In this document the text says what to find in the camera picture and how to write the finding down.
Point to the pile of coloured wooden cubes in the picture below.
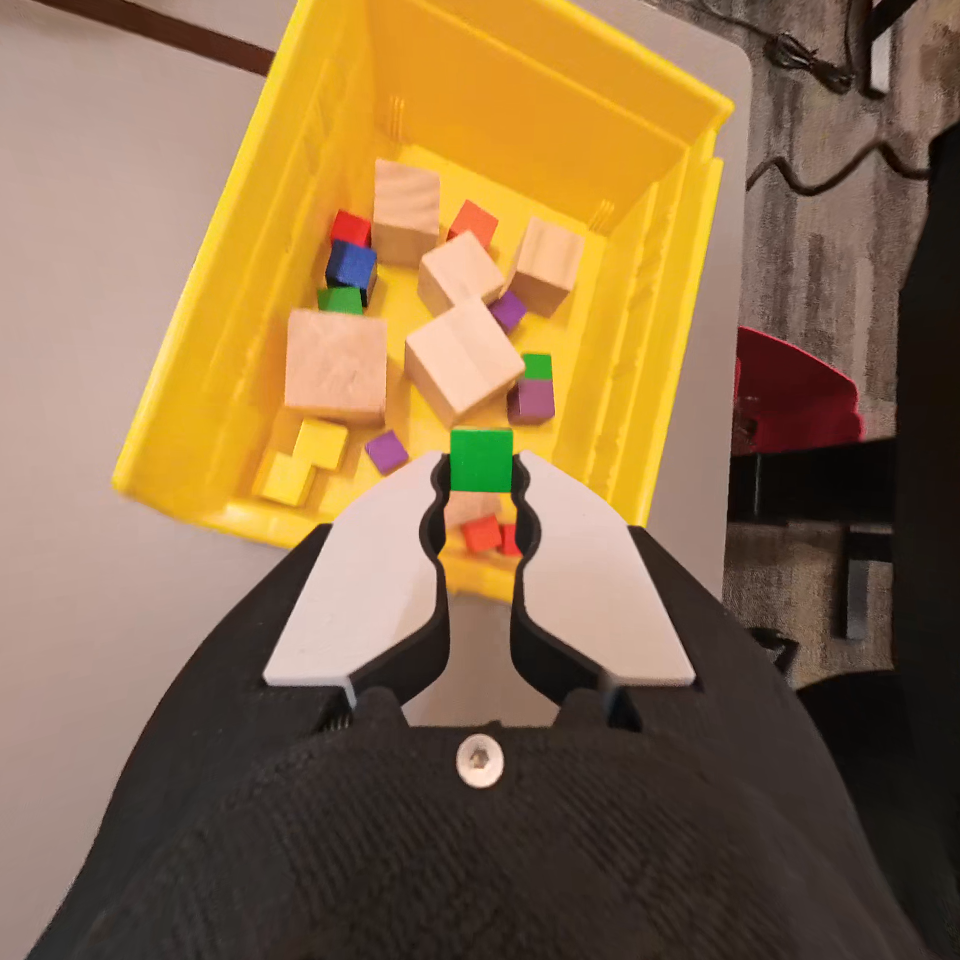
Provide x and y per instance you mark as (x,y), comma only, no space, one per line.
(337,367)

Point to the black chair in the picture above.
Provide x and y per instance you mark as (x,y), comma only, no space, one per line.
(930,525)

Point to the red chair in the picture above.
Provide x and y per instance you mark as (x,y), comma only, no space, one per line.
(795,390)

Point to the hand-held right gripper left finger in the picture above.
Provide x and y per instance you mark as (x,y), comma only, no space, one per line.
(360,592)

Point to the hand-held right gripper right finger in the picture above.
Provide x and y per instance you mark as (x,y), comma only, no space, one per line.
(600,592)

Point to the yellow plastic box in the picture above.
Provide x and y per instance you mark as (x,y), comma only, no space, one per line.
(525,97)

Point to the black furniture frame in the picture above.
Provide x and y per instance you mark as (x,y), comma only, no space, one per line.
(810,480)

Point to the green wooden cube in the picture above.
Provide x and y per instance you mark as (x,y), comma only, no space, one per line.
(481,459)

